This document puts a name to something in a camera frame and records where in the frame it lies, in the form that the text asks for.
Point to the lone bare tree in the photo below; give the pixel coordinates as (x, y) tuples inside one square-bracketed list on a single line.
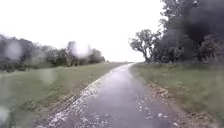
[(144, 43)]

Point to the wet grey asphalt path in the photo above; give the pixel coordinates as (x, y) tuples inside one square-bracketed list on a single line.
[(116, 103)]

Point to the grass field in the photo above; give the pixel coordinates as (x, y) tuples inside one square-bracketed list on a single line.
[(36, 85)]

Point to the grass verge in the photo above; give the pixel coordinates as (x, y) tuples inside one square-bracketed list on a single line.
[(190, 83)]

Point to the row of trees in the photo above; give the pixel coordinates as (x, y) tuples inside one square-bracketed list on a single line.
[(30, 56)]

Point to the dark wood of trees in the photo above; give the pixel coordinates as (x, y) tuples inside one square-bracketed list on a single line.
[(193, 33)]

